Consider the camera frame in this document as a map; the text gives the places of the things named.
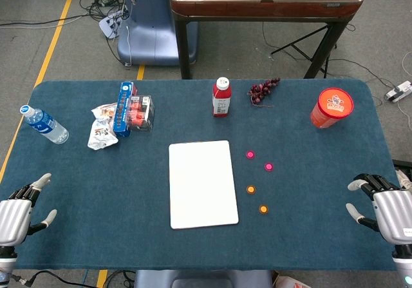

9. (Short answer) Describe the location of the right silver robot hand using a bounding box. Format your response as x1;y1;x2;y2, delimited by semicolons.
345;173;412;245

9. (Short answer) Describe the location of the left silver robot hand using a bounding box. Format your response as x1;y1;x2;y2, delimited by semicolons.
0;173;58;247

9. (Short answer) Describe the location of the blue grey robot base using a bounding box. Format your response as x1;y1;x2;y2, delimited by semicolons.
133;269;274;288

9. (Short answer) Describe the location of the white rectangular board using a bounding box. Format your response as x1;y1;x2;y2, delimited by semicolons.
168;140;239;230

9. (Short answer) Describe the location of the black device beside table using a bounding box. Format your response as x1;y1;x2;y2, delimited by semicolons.
392;159;412;176

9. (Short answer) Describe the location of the blue felt table cover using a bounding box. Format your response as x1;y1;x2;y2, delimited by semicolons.
0;79;412;271

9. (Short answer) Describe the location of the clear water bottle blue label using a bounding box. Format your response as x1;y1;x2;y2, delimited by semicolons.
19;104;70;145

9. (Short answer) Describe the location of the crumpled white snack bag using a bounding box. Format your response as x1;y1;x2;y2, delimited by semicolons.
87;102;119;151

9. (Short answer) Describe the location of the orange cylindrical canister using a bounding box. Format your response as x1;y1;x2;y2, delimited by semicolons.
310;87;355;130

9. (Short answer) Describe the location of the white power strip black plug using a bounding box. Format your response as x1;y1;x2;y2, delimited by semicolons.
385;81;412;102

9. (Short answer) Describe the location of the blue cardboard box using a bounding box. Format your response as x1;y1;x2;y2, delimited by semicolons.
112;81;138;138

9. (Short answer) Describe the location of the clear box with red items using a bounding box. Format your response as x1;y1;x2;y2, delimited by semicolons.
127;95;156;133

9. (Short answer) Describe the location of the dark red grape bunch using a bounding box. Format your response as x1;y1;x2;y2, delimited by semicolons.
247;77;281;108

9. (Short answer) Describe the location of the red juice bottle white cap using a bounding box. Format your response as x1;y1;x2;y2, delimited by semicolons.
212;77;232;118

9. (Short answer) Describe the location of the white power strip with plugs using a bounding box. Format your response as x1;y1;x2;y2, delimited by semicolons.
98;9;129;39

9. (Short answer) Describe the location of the brown mahjong table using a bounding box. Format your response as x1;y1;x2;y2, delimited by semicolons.
169;0;364;80

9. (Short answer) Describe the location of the black cable with plug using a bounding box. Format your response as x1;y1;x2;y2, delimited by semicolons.
12;270;97;288

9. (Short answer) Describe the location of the blue grey machine pedestal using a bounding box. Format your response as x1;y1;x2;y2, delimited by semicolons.
117;0;199;66

